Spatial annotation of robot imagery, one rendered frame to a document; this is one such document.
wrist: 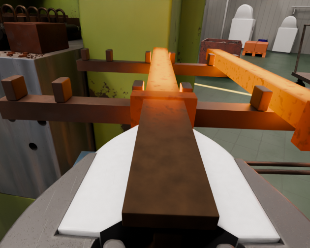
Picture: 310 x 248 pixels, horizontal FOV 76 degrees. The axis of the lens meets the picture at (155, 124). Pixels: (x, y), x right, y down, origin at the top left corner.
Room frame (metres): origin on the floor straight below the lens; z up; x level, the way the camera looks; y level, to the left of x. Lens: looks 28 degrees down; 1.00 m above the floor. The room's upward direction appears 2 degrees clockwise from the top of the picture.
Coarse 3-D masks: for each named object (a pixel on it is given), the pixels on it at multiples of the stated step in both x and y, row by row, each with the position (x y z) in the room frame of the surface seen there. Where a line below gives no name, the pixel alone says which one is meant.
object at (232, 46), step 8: (208, 40) 5.00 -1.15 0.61; (216, 40) 4.94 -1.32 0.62; (224, 40) 4.88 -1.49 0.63; (232, 40) 4.82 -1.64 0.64; (240, 40) 4.76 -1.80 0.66; (200, 48) 4.18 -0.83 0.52; (208, 48) 4.12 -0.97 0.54; (216, 48) 4.07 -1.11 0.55; (224, 48) 4.02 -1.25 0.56; (232, 48) 3.97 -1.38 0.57; (240, 48) 3.92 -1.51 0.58; (200, 56) 4.16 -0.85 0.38
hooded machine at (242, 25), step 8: (240, 8) 9.14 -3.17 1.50; (248, 8) 8.98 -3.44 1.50; (240, 16) 9.11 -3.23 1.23; (248, 16) 8.95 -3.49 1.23; (232, 24) 9.19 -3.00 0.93; (240, 24) 9.03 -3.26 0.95; (248, 24) 8.87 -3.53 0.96; (232, 32) 9.16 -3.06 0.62; (240, 32) 9.00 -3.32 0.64; (248, 32) 8.83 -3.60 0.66; (248, 40) 8.87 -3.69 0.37
